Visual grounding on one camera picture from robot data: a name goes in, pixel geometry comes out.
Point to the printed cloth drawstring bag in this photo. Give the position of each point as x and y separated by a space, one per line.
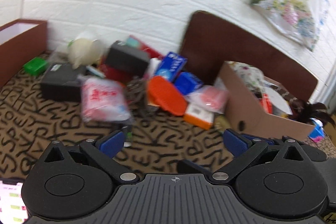
252 77

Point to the black box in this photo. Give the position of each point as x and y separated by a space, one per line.
61 83
128 59

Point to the orange silicone brush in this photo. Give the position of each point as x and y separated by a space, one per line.
163 93

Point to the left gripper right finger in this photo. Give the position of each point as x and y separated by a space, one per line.
245 151

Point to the patterned letter table mat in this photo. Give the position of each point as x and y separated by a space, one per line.
29 123

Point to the black yellow battery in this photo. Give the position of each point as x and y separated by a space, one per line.
127 131

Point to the green plastic block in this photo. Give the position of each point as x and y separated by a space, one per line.
36 66

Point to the brown white striped item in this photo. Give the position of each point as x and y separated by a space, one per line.
295 104

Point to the yellow green snack packet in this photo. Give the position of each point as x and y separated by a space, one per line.
221 123

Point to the black box lower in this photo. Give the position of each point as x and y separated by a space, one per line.
61 83

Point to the clear bag pink contents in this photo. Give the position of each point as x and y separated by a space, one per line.
103 100

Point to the black box upper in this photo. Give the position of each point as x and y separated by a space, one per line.
128 59

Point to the dark brown empty box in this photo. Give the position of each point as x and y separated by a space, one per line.
21 41

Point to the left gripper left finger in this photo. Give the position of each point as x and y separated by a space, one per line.
101 153

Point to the blue toothpaste box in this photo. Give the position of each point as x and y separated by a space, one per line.
170 66

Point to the red flat box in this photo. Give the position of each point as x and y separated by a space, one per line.
134 42

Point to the cream plastic funnel cup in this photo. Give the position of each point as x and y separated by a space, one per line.
85 49

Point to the orange white small box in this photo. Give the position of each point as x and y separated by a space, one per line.
198 116

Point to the blue plastic container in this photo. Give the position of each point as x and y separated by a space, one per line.
187 83

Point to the red bottle in box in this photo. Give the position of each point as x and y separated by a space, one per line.
266 103

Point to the clear bag pink straws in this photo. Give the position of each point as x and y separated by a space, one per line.
209 98

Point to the dark brown wooden board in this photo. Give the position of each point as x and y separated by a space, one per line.
210 40

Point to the tan cardboard box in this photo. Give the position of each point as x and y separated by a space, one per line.
246 115

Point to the white plastic bottle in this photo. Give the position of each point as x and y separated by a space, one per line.
152 67

